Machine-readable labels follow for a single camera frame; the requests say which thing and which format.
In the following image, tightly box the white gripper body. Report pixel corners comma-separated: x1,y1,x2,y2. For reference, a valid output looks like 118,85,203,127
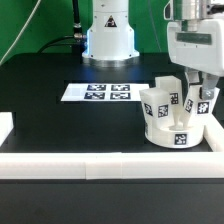
167,19,224,77

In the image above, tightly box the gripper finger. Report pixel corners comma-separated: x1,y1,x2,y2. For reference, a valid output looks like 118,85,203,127
185,67,200,86
201,72,219,100

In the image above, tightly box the white round stool seat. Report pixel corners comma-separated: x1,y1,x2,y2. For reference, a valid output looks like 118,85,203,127
145,119,204,149

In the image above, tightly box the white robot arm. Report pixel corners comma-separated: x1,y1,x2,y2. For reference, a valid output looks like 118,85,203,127
82,0,224,100

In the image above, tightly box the white AprilTag marker sheet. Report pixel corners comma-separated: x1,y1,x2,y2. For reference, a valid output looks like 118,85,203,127
61,83,149,102

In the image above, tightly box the white front fence bar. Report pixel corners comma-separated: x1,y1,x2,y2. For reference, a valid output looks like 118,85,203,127
0,152,224,180

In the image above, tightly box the white left fence block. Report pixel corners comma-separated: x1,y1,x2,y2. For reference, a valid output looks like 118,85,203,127
0,112,14,146

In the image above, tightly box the black cable vertical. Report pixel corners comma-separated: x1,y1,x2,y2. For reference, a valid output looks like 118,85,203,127
72,0,82,29

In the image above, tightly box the black cable horizontal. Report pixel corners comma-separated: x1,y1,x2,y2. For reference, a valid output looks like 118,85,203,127
38,33,87,54

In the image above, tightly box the grey thin cable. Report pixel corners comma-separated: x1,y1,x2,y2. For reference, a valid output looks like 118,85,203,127
0,0,43,66

